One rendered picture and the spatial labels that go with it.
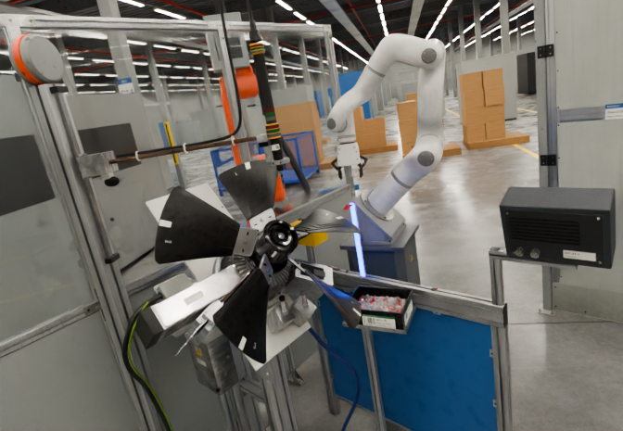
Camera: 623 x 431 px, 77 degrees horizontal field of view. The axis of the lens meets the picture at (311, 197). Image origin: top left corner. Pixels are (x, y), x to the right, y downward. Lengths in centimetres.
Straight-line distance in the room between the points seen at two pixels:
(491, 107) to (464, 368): 795
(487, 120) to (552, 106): 663
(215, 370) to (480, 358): 96
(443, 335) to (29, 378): 150
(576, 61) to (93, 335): 269
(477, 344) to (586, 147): 150
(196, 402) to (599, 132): 254
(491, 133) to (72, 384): 866
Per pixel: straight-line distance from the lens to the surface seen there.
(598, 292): 301
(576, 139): 271
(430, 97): 165
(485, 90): 922
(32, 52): 155
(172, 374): 206
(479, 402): 176
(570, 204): 123
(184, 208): 119
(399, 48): 164
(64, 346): 181
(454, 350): 166
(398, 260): 182
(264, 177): 139
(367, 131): 1045
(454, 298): 151
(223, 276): 128
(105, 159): 148
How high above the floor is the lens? 161
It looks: 14 degrees down
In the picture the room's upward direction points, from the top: 10 degrees counter-clockwise
